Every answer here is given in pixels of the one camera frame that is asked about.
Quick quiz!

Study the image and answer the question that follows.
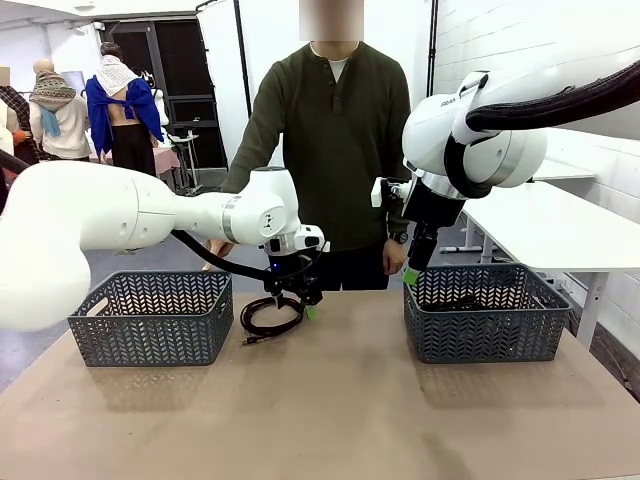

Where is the person in green shirt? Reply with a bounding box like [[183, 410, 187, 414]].
[[202, 0, 412, 293]]

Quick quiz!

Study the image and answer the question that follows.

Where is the person's right forearm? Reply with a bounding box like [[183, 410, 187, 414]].
[[219, 127, 284, 194]]

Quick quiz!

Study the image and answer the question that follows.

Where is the person's right hand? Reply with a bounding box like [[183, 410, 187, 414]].
[[202, 239, 236, 274]]

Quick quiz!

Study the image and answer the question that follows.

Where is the large black cable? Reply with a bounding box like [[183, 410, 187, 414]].
[[423, 295, 501, 312]]

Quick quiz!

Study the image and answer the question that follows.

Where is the mannequin with patterned scarf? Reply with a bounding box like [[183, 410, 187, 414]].
[[28, 58, 94, 162]]

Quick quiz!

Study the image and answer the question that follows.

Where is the large white table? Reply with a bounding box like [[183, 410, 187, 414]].
[[462, 180, 640, 351]]

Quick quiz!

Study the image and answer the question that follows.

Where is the black braided right arm sleeve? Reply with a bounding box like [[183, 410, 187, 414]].
[[443, 58, 640, 199]]

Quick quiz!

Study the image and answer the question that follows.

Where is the thin black USB cable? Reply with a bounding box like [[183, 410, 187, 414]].
[[239, 297, 306, 347]]

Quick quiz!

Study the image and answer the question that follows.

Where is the gray plastic mesh basket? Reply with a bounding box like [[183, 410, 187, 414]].
[[67, 270, 235, 368], [402, 263, 573, 365]]

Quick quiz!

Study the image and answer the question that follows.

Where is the small white desk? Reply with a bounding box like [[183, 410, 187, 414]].
[[167, 132, 204, 197]]

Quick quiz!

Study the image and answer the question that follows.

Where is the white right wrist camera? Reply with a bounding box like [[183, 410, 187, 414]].
[[370, 176, 404, 209]]

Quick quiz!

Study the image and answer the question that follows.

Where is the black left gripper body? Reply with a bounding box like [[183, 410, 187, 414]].
[[263, 252, 322, 305]]

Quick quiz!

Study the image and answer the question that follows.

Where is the black grid door panel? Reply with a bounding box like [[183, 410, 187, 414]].
[[97, 18, 230, 171]]

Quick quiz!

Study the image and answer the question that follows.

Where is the white backdrop screen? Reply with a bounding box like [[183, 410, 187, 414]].
[[196, 0, 436, 221]]

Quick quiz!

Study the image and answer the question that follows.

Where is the table with pink cloth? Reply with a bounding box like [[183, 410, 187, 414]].
[[89, 147, 181, 191]]

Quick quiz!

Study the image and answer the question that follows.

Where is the bystander with plaid scarf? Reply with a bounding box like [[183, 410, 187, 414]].
[[0, 64, 41, 166]]

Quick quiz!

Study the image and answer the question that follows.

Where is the person's left forearm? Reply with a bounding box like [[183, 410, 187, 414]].
[[385, 204, 412, 236]]

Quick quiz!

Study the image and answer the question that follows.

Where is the white mannequin torso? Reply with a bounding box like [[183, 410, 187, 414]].
[[149, 87, 172, 142]]

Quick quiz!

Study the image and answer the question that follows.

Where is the black backdrop frame pole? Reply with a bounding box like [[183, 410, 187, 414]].
[[194, 0, 254, 124]]

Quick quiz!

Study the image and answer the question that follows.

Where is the person's left hand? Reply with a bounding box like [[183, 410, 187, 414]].
[[382, 238, 409, 276]]

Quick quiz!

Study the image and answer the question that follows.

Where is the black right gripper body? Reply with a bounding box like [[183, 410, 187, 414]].
[[401, 187, 466, 241]]

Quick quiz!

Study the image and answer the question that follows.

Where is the mannequin in blue jacket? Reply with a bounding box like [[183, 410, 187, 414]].
[[84, 42, 166, 177]]

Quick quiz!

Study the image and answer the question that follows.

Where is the black light stand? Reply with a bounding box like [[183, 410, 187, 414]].
[[423, 0, 440, 99]]

